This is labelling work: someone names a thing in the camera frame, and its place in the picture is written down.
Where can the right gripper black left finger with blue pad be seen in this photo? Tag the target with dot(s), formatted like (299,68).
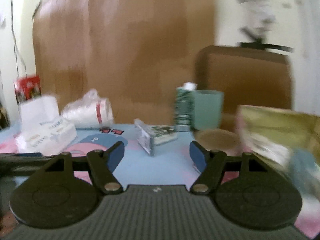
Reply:
(67,189)

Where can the red box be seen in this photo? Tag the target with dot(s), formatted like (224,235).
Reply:
(27,88)

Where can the white tissue package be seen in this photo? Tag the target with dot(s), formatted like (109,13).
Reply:
(42,128)

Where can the pink gold biscuit tin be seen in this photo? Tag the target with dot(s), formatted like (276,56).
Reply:
(286,140)

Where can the pink tape roll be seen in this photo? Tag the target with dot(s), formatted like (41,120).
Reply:
(219,139)

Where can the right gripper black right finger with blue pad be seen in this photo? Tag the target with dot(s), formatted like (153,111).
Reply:
(244,189)

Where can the white plastic bag roll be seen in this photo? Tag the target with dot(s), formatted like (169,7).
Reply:
(89,112)

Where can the brown wooden headboard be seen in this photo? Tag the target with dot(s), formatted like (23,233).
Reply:
(133,52)

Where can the green patterned tissue pack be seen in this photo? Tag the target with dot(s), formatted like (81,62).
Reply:
(149,137)

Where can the brown chair back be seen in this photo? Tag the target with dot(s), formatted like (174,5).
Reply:
(246,77)

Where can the teal cup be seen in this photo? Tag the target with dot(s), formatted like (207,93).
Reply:
(208,105)

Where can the green drink carton white cap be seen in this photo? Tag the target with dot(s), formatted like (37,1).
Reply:
(184,107)

